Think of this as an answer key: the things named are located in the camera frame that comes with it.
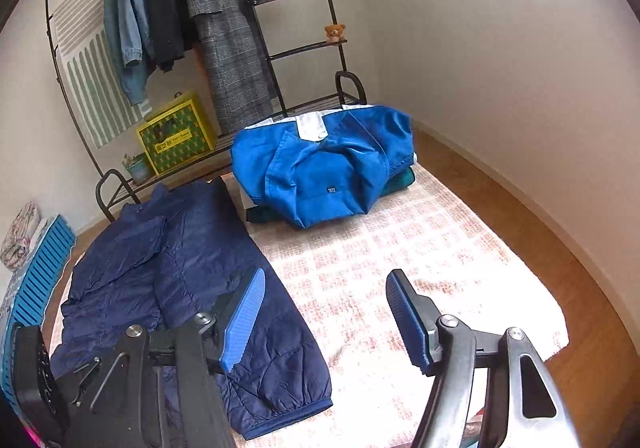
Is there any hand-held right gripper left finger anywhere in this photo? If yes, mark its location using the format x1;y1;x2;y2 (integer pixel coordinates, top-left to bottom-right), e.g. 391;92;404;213
75;268;267;448

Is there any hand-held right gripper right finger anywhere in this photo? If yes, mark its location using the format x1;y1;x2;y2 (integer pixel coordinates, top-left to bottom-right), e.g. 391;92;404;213
386;269;571;448

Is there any navy puffer jacket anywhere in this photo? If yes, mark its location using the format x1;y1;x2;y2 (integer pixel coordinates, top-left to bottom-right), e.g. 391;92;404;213
50;176;334;441

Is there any bright blue jacket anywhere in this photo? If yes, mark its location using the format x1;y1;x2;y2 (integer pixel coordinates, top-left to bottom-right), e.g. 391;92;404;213
231;104;417;230

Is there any black metal clothes rack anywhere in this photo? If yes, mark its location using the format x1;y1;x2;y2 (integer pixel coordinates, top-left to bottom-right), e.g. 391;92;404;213
45;0;368;224

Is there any pink checked mat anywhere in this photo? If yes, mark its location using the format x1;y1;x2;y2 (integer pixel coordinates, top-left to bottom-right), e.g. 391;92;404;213
47;163;571;448

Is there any blue slatted crate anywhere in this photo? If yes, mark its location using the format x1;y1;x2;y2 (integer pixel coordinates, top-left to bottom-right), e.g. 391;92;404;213
0;215;77;404

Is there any floral cloth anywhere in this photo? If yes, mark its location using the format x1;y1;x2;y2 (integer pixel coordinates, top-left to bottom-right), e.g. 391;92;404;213
0;202;48;271

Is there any dark green folded garment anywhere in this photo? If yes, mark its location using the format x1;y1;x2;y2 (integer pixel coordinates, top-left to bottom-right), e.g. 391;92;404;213
246;163;417;225

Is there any small potted plant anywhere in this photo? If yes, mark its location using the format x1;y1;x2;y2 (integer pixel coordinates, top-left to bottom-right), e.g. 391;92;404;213
122;152;156;185

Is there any yellow patterned box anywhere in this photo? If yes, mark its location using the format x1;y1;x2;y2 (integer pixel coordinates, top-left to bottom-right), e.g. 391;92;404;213
136;90;218;176

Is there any grey plaid coat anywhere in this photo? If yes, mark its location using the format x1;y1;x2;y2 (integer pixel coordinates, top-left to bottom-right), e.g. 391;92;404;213
180;0;275;136

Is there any denim jacket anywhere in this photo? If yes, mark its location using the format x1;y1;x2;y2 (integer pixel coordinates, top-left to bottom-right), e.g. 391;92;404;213
117;0;157;106

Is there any black coat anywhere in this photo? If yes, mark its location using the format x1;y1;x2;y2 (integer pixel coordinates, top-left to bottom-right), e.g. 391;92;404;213
145;0;194;74

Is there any teal shirt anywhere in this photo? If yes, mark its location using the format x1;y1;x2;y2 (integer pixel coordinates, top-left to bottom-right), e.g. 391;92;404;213
102;0;126;74

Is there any grey striped wall hanging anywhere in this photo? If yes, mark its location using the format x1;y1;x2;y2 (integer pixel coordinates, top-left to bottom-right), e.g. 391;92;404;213
50;0;151;149

